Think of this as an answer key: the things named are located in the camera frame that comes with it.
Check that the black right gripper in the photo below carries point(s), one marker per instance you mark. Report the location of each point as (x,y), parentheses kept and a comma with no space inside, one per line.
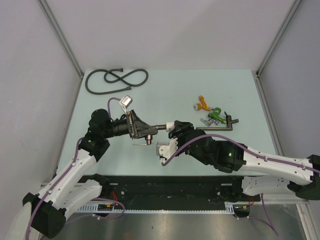
(185,127)

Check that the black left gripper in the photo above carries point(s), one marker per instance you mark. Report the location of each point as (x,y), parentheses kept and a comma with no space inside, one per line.
(132,119)

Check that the white plastic pipe tee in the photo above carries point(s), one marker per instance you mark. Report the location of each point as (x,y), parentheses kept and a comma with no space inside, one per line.
(169,126)

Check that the brushed steel water faucet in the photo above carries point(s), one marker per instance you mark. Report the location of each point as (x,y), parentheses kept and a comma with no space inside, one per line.
(148,134)

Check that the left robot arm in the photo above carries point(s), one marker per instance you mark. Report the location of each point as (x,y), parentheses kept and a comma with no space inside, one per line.
(52,206)

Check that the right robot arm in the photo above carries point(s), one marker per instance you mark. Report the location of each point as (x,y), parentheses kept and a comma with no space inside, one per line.
(300,175)

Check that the orange faucet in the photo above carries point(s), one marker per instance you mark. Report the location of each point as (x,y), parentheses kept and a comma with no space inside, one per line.
(202,105)

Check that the green faucet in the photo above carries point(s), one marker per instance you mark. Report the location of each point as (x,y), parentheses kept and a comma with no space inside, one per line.
(215,114)

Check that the dark metal L-shaped faucet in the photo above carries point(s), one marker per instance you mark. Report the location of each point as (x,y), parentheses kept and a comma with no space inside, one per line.
(229,121)

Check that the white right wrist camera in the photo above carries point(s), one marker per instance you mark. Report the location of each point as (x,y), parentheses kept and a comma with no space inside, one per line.
(166,151)

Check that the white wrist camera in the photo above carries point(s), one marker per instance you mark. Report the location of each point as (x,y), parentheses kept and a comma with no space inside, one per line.
(125,102)
(166,151)

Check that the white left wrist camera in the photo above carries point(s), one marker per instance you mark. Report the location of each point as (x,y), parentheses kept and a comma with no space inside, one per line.
(125,102)

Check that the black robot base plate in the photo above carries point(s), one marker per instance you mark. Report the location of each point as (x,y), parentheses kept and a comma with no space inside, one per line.
(173,192)

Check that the slotted grey cable duct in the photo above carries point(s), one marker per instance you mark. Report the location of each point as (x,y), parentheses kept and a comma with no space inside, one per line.
(101,208)

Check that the left aluminium frame post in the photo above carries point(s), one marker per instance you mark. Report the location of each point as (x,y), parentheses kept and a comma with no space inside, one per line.
(51,19)

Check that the aluminium frame post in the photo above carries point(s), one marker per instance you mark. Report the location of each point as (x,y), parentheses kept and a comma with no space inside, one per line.
(51,19)
(279,35)

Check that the right aluminium frame post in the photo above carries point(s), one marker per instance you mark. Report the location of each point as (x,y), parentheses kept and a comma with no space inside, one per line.
(279,35)

